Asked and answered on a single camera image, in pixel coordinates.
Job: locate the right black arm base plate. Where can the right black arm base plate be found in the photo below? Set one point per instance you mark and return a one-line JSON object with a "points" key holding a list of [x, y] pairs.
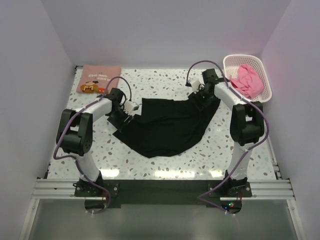
{"points": [[233, 188]]}

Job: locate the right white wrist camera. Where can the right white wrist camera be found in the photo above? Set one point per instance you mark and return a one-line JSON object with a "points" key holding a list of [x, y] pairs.
{"points": [[194, 83]]}

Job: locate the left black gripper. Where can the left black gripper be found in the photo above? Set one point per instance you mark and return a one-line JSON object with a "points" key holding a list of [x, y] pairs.
{"points": [[126, 115]]}

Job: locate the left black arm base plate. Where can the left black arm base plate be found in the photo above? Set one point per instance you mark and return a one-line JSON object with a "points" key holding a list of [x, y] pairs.
{"points": [[86, 189]]}

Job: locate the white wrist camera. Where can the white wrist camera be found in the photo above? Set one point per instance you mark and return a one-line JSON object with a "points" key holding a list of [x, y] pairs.
{"points": [[130, 106], [194, 83]]}

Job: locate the folded pink printed t shirt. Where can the folded pink printed t shirt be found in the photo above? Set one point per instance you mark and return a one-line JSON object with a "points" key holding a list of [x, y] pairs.
{"points": [[94, 78]]}

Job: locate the black t shirt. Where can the black t shirt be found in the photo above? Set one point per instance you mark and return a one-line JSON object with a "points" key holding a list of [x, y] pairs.
{"points": [[167, 127]]}

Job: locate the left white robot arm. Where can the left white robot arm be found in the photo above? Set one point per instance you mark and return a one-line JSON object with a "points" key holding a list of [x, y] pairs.
{"points": [[75, 137]]}

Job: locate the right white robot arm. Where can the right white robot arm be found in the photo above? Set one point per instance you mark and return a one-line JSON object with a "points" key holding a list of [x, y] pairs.
{"points": [[248, 128]]}

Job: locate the aluminium front rail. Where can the aluminium front rail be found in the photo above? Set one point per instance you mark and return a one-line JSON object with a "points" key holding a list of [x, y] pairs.
{"points": [[261, 189]]}

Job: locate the white plastic laundry basket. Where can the white plastic laundry basket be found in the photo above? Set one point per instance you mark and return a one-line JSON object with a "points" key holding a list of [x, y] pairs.
{"points": [[232, 62]]}

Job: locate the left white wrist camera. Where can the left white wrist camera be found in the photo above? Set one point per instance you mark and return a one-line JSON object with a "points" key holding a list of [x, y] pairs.
{"points": [[130, 106]]}

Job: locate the pink crumpled t shirt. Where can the pink crumpled t shirt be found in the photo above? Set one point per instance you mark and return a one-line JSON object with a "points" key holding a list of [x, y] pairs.
{"points": [[247, 83]]}

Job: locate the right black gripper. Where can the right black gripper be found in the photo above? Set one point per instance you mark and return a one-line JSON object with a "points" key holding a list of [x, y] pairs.
{"points": [[198, 93]]}

